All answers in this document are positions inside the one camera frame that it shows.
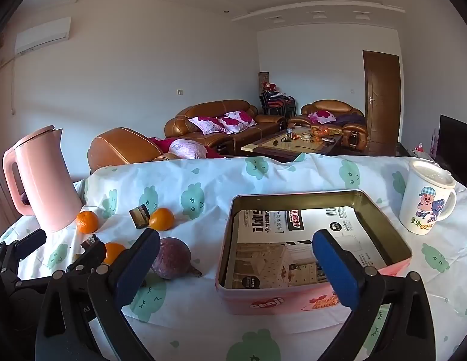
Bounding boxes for pile of small oranges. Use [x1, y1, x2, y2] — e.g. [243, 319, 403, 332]
[312, 126, 341, 138]

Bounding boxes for white pink floral pillow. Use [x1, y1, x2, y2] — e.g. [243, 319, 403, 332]
[223, 110, 257, 133]
[188, 116, 228, 135]

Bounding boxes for pink tin box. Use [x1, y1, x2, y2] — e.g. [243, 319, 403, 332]
[215, 189, 413, 316]

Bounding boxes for purple cloth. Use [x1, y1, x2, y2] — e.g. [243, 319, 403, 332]
[335, 115, 366, 126]

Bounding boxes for brown leather three-seat sofa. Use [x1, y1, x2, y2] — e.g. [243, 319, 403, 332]
[164, 100, 287, 155]

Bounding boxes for white green-print tablecloth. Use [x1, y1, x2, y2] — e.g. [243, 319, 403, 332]
[0, 153, 467, 361]

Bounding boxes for pale pink pillow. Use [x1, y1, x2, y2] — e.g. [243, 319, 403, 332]
[169, 139, 209, 159]

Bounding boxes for brown wooden door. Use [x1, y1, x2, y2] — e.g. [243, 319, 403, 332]
[362, 50, 403, 147]

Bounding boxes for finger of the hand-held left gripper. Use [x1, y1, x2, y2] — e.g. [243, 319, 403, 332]
[0, 229, 48, 279]
[68, 235, 107, 276]

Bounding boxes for black television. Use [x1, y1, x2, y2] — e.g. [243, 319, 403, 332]
[438, 115, 467, 187]

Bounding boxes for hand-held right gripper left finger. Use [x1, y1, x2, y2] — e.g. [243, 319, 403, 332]
[35, 229, 161, 361]

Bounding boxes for brown leather armchair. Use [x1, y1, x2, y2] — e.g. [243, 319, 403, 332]
[287, 100, 369, 152]

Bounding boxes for large purple sweet potato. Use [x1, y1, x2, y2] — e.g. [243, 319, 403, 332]
[151, 237, 203, 280]

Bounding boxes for red blanket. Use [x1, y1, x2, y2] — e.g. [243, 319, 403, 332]
[148, 137, 226, 159]

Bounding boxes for pink electric kettle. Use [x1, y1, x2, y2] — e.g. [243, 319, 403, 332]
[2, 125, 83, 234]

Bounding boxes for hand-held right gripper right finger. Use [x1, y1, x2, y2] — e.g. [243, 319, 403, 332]
[312, 229, 436, 361]

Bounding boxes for small pink floral pillow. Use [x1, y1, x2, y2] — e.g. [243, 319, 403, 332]
[308, 111, 337, 125]

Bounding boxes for stacked black chairs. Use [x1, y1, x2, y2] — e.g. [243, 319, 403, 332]
[259, 92, 297, 117]

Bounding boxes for white cartoon mug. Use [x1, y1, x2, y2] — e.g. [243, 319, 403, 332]
[399, 173, 458, 236]

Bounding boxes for dark wooden coffee table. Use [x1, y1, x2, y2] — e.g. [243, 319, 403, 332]
[241, 126, 344, 162]

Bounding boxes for orange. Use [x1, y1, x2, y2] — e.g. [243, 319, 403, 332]
[103, 242, 126, 266]
[149, 208, 176, 231]
[76, 211, 100, 234]

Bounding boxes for white air conditioner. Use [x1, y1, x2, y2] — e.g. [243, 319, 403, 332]
[14, 17, 72, 55]

